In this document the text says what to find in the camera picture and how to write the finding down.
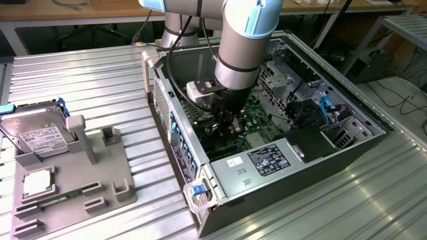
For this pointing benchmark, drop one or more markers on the green RAM stick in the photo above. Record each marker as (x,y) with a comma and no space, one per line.
(63,196)

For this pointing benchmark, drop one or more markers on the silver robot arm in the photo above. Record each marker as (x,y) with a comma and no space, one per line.
(241,50)

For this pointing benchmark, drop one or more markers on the black chair base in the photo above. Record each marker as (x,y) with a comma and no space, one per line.
(90,32)

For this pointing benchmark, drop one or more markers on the grey parts rack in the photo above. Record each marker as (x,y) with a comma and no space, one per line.
(101,170)

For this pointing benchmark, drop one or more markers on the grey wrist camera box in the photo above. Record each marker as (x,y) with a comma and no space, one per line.
(197,95)

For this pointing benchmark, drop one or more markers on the blue card retainer clip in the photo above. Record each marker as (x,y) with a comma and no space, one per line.
(189,154)
(173,122)
(194,168)

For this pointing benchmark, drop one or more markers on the black device box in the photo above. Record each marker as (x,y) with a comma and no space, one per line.
(370,67)

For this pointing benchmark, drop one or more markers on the blue power supply latch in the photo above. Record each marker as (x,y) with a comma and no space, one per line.
(197,190)

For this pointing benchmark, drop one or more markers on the hard disk with blue caddy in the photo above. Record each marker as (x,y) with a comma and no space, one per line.
(34,130)

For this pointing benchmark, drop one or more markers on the black expansion slot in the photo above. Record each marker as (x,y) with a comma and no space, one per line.
(227,155)

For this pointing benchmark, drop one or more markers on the black case latch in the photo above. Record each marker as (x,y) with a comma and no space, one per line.
(171,94)

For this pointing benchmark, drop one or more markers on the silver disk bay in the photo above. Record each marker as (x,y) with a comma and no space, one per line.
(348,135)

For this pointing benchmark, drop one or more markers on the silver power supply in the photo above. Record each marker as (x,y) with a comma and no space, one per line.
(234,180)

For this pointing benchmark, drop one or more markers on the open PC case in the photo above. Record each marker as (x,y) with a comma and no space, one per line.
(284,200)

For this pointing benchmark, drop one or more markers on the green motherboard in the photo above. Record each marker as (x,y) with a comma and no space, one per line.
(264,117)

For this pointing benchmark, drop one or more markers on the wooden desk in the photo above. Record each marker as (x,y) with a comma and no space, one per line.
(101,12)

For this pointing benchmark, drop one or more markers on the silver chipset heatsink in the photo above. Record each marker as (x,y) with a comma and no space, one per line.
(256,138)

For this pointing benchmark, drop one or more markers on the silver CPU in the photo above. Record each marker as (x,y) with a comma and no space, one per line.
(38,181)

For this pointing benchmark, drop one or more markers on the green GPU with metal bracket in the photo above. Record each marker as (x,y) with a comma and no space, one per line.
(241,125)

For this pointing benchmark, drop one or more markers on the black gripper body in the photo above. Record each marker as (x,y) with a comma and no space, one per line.
(231,100)

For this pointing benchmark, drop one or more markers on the metal slat side table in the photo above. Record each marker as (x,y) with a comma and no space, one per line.
(408,25)

